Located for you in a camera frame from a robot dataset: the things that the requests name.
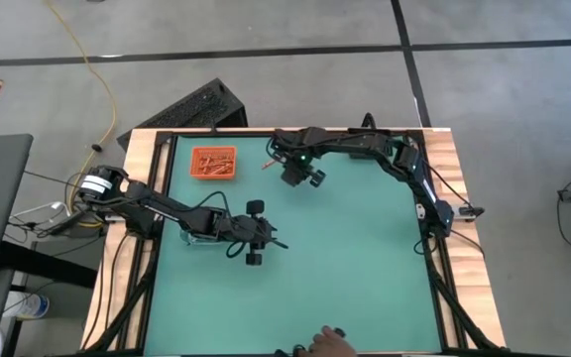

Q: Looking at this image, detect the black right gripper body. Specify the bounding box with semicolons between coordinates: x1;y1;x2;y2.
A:
285;148;328;188

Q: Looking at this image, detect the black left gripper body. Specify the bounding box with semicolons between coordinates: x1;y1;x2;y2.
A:
215;199;280;267

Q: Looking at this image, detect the clear plastic container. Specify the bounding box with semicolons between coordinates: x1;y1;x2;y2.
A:
178;225;227;247

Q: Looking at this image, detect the black plastic basket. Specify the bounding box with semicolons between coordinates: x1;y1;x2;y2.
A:
348;127;391;161

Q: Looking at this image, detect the teal table mat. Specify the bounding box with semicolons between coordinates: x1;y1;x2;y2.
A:
142;134;443;356

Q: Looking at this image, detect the orange plastic basket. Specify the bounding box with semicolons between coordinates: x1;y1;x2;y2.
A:
189;145;238;180

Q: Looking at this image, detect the person's hand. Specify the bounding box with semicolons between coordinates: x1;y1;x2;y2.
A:
297;325;360;357

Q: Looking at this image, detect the black perforated computer case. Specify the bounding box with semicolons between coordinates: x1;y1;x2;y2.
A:
116;77;250;153

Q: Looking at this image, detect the white plastic bottle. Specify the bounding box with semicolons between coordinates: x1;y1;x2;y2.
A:
2;291;51;320

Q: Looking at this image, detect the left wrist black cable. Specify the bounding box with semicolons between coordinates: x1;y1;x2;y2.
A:
193;190;247;259

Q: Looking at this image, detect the black metal table frame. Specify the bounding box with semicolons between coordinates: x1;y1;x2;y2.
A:
82;129;508;357

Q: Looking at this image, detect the yellow cable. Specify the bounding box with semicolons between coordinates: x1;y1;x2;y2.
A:
45;0;118;205

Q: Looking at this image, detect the white cable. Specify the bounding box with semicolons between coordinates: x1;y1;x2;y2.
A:
10;200;68;222

